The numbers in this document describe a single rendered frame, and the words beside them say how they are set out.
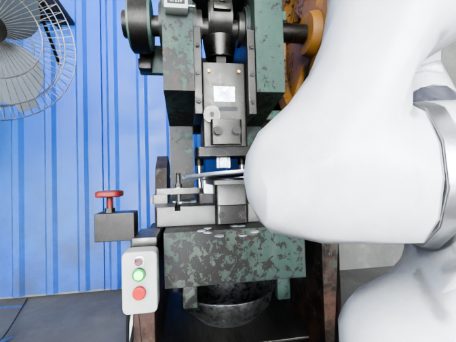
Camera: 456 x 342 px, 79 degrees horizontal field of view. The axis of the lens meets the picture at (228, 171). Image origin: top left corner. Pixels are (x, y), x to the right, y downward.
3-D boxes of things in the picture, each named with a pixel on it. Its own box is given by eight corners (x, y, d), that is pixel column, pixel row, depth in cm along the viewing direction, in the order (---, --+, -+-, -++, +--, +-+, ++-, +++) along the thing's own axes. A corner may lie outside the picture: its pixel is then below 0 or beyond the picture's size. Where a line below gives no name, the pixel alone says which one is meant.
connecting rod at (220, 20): (243, 82, 91) (240, -20, 92) (205, 81, 89) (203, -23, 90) (232, 100, 112) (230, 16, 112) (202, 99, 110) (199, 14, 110)
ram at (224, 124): (250, 144, 88) (248, 53, 89) (203, 144, 86) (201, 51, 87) (240, 150, 105) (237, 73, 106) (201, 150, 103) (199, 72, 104)
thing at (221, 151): (254, 162, 94) (254, 146, 94) (195, 163, 91) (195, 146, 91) (245, 165, 109) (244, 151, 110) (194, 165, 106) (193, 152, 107)
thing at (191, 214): (300, 220, 88) (300, 201, 88) (155, 227, 81) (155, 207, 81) (271, 210, 117) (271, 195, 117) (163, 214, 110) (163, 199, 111)
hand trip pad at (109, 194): (119, 221, 68) (118, 191, 69) (93, 222, 67) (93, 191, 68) (125, 217, 75) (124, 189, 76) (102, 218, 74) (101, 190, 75)
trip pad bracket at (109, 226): (136, 286, 69) (134, 207, 70) (95, 290, 68) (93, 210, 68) (140, 277, 75) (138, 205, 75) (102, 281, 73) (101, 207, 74)
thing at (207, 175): (172, 181, 85) (172, 178, 85) (254, 176, 96) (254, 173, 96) (201, 175, 58) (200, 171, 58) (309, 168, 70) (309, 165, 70)
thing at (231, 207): (267, 229, 70) (266, 176, 71) (213, 233, 68) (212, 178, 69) (246, 216, 95) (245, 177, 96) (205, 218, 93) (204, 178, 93)
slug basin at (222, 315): (290, 332, 84) (289, 298, 84) (177, 345, 79) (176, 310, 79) (260, 288, 118) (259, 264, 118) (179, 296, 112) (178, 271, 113)
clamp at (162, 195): (200, 201, 95) (199, 172, 95) (150, 204, 92) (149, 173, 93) (199, 201, 101) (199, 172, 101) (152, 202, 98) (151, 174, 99)
